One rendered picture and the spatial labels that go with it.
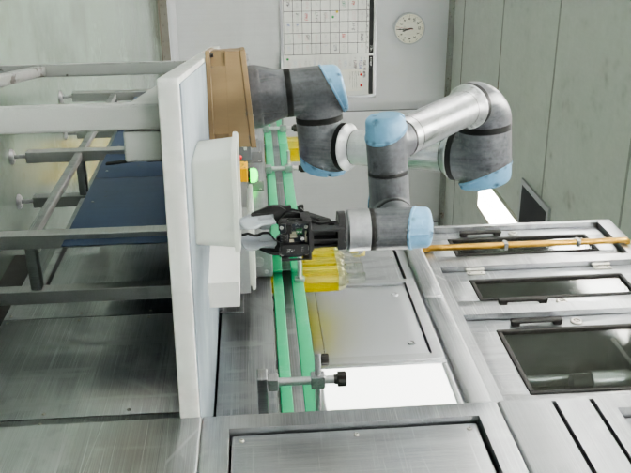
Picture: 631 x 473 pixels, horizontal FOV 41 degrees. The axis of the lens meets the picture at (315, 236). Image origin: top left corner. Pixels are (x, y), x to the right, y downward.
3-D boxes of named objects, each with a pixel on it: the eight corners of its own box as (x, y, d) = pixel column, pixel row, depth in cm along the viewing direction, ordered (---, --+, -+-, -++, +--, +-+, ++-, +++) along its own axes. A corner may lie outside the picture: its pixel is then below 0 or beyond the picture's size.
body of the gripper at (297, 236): (276, 220, 143) (347, 218, 144) (275, 206, 151) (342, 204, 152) (277, 263, 146) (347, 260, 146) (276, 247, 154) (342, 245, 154)
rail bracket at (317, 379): (230, 439, 162) (347, 433, 164) (225, 364, 155) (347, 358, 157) (231, 424, 167) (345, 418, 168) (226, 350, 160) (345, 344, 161)
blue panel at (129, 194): (69, 304, 231) (226, 297, 233) (60, 245, 224) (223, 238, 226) (138, 135, 376) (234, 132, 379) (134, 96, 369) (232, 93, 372)
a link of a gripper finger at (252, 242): (223, 241, 145) (277, 238, 146) (223, 231, 151) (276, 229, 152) (223, 258, 146) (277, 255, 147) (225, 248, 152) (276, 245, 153)
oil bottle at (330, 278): (271, 295, 232) (349, 291, 234) (270, 276, 230) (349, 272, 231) (270, 285, 238) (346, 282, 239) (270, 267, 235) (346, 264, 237)
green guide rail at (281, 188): (271, 248, 223) (302, 246, 223) (271, 244, 222) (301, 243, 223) (261, 88, 383) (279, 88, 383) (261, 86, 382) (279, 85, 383)
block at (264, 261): (246, 279, 221) (273, 278, 221) (244, 246, 217) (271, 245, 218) (246, 273, 224) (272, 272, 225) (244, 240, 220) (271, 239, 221)
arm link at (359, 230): (365, 203, 153) (365, 246, 155) (340, 204, 152) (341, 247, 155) (371, 214, 145) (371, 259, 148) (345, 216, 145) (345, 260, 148)
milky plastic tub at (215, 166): (180, 155, 135) (236, 153, 135) (191, 129, 156) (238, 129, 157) (188, 259, 140) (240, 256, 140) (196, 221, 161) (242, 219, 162)
